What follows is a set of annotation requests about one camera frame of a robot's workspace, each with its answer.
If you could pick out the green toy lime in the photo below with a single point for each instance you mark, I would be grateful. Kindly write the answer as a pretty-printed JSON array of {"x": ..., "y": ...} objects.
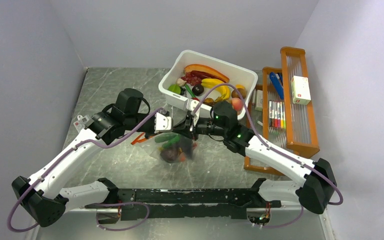
[{"x": 174, "y": 88}]

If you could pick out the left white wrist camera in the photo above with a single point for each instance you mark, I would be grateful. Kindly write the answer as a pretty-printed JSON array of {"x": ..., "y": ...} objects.
[{"x": 162, "y": 123}]

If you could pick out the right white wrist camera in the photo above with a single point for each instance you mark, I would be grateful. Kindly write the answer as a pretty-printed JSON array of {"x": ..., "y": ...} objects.
[{"x": 198, "y": 113}]

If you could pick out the clear zip top bag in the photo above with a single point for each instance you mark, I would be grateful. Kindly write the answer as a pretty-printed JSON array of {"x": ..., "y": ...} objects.
[{"x": 182, "y": 152}]

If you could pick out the white small carton box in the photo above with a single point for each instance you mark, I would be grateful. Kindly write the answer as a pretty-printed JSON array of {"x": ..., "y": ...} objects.
[{"x": 300, "y": 90}]

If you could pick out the set of coloured markers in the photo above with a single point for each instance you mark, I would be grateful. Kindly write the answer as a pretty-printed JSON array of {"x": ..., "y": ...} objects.
[{"x": 276, "y": 114}]

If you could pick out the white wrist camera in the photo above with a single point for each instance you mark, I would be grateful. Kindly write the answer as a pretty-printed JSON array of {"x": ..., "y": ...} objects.
[
  {"x": 162, "y": 123},
  {"x": 198, "y": 113}
]

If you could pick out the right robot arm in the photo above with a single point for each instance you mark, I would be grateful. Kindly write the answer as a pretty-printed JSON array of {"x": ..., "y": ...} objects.
[{"x": 312, "y": 182}]

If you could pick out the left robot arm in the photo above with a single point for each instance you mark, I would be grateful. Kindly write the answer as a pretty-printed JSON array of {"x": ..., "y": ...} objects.
[{"x": 43, "y": 194}]

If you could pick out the yellow toy banana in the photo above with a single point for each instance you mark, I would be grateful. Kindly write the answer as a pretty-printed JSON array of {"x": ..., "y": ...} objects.
[{"x": 224, "y": 90}]

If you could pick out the white tag card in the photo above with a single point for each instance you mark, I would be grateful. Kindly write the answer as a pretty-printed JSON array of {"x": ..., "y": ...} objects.
[{"x": 81, "y": 121}]

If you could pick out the dark green toy cucumber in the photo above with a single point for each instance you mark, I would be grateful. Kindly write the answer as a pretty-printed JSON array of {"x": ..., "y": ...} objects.
[{"x": 164, "y": 137}]

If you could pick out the red toy grapes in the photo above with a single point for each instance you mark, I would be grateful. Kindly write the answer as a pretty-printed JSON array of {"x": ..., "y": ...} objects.
[{"x": 191, "y": 79}]

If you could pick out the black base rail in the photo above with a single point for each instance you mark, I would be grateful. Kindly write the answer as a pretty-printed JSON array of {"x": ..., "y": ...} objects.
[{"x": 188, "y": 203}]

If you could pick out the orange toy melon slice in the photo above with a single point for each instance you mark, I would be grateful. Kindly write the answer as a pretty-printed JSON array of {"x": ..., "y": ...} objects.
[{"x": 205, "y": 72}]

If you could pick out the white plastic food bin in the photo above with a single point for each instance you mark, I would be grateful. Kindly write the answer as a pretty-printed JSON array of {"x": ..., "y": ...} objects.
[{"x": 243, "y": 79}]

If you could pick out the orange wooden rack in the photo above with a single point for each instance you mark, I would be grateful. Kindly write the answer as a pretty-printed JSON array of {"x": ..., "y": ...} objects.
[{"x": 299, "y": 132}]

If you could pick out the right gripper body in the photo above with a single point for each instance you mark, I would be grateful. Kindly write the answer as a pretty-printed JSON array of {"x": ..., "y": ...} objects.
[{"x": 193, "y": 131}]

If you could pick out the blue handled tool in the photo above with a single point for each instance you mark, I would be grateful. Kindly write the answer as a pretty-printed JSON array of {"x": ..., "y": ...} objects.
[{"x": 277, "y": 83}]

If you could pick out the green toy chili pepper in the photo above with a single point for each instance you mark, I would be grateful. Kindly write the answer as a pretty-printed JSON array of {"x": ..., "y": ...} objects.
[{"x": 170, "y": 143}]

